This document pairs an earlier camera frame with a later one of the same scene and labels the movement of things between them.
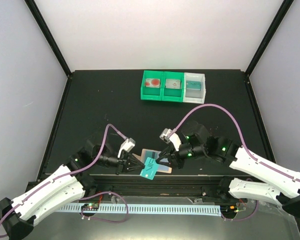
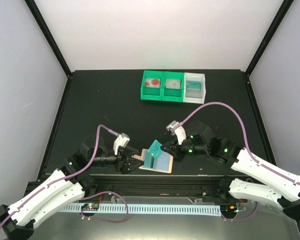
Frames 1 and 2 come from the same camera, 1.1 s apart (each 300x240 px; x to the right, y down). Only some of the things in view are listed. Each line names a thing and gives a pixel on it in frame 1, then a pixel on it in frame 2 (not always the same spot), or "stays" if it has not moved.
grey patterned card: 172,83 stays
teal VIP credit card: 150,169 -> 155,151
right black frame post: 285,6 stays
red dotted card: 154,83 stays
